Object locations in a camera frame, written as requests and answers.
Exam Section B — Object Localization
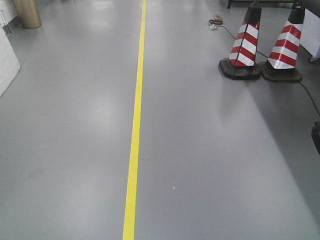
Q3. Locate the white panel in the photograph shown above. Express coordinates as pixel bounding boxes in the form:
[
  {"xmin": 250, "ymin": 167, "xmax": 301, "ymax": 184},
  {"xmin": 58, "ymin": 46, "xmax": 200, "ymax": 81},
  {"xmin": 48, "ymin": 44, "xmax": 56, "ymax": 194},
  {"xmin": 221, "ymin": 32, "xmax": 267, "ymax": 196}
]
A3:
[{"xmin": 0, "ymin": 10, "xmax": 21, "ymax": 96}]

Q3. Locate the red white traffic cone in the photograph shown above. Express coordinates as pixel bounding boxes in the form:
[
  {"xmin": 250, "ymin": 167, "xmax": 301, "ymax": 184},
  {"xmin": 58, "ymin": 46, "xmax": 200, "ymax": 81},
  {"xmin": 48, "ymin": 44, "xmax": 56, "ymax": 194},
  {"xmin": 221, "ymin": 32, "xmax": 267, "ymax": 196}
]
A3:
[
  {"xmin": 219, "ymin": 0, "xmax": 262, "ymax": 80},
  {"xmin": 259, "ymin": 4, "xmax": 305, "ymax": 83}
]

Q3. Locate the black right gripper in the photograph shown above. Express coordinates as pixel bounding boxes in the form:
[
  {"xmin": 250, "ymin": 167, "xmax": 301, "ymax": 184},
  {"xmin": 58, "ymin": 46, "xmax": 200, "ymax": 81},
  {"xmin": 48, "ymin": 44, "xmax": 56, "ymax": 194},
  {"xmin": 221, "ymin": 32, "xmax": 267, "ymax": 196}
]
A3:
[{"xmin": 311, "ymin": 121, "xmax": 320, "ymax": 154}]

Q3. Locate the left red white traffic cone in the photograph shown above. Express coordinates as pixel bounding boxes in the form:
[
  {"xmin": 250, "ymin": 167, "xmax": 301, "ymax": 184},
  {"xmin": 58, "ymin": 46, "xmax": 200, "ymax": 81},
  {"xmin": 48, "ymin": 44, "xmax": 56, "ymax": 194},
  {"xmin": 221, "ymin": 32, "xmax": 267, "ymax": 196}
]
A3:
[{"xmin": 219, "ymin": 0, "xmax": 262, "ymax": 80}]

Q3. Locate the right red white traffic cone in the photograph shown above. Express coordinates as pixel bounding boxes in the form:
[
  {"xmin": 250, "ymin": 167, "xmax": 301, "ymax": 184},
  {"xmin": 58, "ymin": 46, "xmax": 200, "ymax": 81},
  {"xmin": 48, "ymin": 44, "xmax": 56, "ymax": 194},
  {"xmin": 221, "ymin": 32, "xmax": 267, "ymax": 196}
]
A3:
[{"xmin": 259, "ymin": 4, "xmax": 305, "ymax": 83}]

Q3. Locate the black floor cable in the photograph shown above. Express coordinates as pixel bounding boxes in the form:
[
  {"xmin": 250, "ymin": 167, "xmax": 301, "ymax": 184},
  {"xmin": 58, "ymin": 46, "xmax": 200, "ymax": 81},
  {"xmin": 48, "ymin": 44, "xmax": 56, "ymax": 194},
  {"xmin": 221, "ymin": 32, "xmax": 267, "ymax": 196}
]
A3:
[{"xmin": 206, "ymin": 13, "xmax": 320, "ymax": 115}]

